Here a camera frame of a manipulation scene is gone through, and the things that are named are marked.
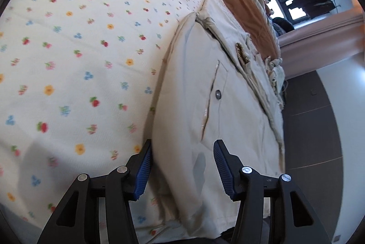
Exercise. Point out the beige jacket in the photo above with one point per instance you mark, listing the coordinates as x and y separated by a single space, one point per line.
199 90

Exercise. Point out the crumpled white cloth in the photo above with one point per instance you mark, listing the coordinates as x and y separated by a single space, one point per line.
276 73

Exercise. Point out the pink curtain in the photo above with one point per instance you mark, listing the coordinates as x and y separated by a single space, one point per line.
328 33

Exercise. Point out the floral bed sheet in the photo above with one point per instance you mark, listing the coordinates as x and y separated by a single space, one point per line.
71 61

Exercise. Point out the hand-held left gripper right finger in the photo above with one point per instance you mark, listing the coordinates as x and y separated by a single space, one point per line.
223 170

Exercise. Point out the dark round cushion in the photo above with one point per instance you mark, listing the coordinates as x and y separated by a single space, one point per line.
282 26

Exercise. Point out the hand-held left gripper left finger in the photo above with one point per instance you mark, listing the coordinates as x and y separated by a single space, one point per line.
144 167

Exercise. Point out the brown plush toy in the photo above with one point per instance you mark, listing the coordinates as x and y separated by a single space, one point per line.
269 8

